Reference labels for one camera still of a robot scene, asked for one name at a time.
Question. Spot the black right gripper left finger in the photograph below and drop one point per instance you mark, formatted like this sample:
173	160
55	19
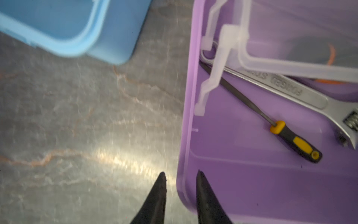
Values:
154	206

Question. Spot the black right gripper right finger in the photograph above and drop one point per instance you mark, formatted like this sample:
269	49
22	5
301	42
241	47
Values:
209	210

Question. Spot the purple toolbox with wrench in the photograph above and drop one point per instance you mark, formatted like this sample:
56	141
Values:
256	178

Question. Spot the small yellow black screwdriver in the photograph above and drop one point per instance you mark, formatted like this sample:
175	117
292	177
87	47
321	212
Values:
298	144

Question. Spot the silver adjustable wrench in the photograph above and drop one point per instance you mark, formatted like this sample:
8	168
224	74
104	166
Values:
338	103

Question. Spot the middle light blue toolbox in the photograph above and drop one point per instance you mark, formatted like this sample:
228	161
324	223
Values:
105	30

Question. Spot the black orange handled screwdriver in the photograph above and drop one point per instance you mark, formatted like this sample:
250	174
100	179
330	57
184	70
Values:
324	59

